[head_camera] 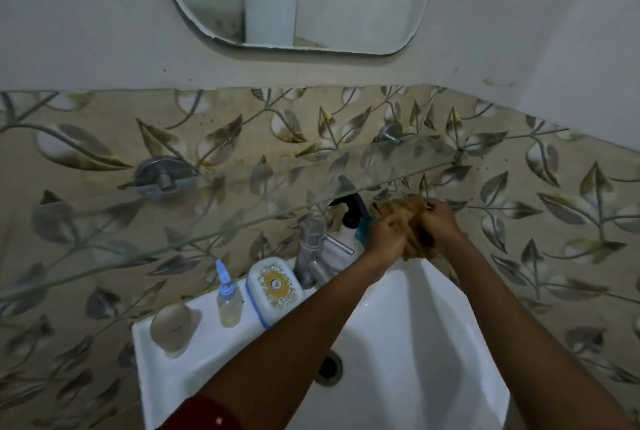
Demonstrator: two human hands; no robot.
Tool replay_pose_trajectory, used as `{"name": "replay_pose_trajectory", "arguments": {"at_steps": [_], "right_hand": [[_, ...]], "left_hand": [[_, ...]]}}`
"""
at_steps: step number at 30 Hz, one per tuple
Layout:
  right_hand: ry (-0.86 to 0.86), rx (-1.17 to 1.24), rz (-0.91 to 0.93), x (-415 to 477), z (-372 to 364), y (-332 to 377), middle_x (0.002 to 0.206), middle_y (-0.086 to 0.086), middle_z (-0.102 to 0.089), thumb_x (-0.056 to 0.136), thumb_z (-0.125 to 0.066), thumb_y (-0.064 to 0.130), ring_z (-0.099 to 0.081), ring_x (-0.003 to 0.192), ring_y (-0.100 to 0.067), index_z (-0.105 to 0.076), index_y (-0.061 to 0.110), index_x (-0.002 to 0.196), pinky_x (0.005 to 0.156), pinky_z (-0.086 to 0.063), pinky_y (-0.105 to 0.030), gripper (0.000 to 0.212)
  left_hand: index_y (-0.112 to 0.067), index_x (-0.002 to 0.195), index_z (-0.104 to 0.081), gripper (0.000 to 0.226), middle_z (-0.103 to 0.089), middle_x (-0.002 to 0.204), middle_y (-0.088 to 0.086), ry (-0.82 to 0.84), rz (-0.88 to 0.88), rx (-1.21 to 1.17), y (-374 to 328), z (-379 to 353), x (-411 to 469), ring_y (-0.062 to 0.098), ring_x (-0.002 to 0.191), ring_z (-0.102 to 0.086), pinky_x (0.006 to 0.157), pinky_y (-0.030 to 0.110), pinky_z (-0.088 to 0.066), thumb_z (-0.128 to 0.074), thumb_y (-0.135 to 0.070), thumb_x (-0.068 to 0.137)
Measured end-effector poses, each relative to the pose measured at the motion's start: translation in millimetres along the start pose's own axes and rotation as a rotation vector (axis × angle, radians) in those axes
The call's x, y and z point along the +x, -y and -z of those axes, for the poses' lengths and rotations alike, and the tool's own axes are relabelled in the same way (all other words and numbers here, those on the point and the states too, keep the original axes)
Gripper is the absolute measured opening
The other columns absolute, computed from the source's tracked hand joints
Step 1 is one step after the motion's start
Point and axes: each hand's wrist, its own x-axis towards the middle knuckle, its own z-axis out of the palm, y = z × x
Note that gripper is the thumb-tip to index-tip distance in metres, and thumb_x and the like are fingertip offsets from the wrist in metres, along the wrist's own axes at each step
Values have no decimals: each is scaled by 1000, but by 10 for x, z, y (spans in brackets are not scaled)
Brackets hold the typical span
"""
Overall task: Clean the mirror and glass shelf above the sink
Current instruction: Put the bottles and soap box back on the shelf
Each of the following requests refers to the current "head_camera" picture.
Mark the glass wall shelf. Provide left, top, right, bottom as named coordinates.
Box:
left=0, top=134, right=471, bottom=301

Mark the brown cleaning cloth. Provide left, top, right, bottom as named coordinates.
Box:
left=371, top=196, right=439, bottom=261

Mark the white spray bottle black trigger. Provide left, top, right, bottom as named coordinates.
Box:
left=328, top=193, right=372, bottom=265

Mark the white ceramic sink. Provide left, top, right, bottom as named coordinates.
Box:
left=131, top=259, right=512, bottom=430

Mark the person's left hand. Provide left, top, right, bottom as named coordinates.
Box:
left=363, top=207, right=409, bottom=266

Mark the person's right forearm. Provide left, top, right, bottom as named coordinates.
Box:
left=434, top=233, right=632, bottom=430

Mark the white soap box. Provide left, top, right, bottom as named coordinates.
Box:
left=245, top=257, right=305, bottom=329

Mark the small clear pump bottle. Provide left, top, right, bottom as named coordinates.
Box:
left=215, top=259, right=244, bottom=329

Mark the person's right hand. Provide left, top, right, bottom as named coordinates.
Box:
left=420, top=198, right=467, bottom=246

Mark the beige soap bar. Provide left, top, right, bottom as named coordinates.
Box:
left=150, top=302, right=195, bottom=351

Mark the red sleeve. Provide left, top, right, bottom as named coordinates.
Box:
left=162, top=395, right=242, bottom=430

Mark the person's left forearm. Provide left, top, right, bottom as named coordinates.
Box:
left=192, top=249, right=396, bottom=430

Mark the chrome faucet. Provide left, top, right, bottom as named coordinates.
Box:
left=295, top=219, right=356, bottom=288

